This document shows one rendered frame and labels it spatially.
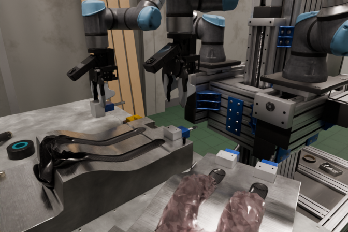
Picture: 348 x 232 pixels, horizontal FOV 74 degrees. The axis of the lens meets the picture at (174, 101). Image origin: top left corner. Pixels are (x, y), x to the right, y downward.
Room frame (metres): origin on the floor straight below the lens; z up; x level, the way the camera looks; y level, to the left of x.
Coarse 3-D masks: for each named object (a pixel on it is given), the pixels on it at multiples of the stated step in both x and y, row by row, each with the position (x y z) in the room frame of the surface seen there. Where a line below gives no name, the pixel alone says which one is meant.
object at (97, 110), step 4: (92, 100) 0.82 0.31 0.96; (96, 100) 0.82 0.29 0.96; (92, 104) 0.80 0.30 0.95; (96, 104) 0.78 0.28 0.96; (108, 104) 0.82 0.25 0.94; (112, 104) 0.83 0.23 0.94; (116, 104) 0.85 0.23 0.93; (120, 104) 0.86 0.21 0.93; (92, 108) 0.80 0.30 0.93; (96, 108) 0.78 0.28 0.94; (100, 108) 0.79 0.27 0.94; (104, 108) 0.80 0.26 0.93; (108, 108) 0.81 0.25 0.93; (112, 108) 0.83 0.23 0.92; (92, 112) 0.80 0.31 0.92; (96, 112) 0.78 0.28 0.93; (100, 112) 0.79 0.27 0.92; (104, 112) 0.80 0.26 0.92; (96, 116) 0.78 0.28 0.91; (100, 116) 0.79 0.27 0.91; (104, 116) 0.80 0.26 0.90
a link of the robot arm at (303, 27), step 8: (304, 16) 0.83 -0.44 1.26; (312, 16) 0.81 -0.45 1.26; (296, 24) 0.86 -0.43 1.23; (304, 24) 0.82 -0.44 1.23; (312, 24) 0.78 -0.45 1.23; (296, 32) 0.85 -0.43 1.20; (304, 32) 0.80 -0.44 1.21; (296, 40) 0.84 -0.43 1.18; (304, 40) 0.80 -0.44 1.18; (296, 48) 0.84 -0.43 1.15; (304, 48) 0.81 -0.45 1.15; (312, 48) 0.78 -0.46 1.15
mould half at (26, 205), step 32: (128, 128) 0.73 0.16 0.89; (160, 128) 0.72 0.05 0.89; (160, 160) 0.55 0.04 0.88; (192, 160) 0.63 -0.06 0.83; (0, 192) 0.44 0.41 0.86; (32, 192) 0.44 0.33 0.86; (64, 192) 0.39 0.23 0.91; (96, 192) 0.43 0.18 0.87; (128, 192) 0.48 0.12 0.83; (0, 224) 0.35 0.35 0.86; (32, 224) 0.35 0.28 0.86; (64, 224) 0.38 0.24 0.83
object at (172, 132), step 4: (164, 128) 0.67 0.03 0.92; (168, 128) 0.67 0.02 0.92; (172, 128) 0.67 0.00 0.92; (176, 128) 0.67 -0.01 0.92; (180, 128) 0.69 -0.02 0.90; (184, 128) 0.69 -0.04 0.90; (188, 128) 0.71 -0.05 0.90; (192, 128) 0.72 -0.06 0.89; (196, 128) 0.73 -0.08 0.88; (164, 132) 0.67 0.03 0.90; (168, 132) 0.65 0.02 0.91; (172, 132) 0.64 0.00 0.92; (176, 132) 0.64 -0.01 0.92; (180, 132) 0.65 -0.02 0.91; (184, 132) 0.67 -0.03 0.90; (188, 132) 0.68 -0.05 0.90; (168, 136) 0.65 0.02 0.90; (172, 136) 0.64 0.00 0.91; (176, 136) 0.64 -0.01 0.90; (180, 136) 0.65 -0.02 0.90; (184, 136) 0.67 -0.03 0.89; (188, 136) 0.68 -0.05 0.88; (172, 140) 0.64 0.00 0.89
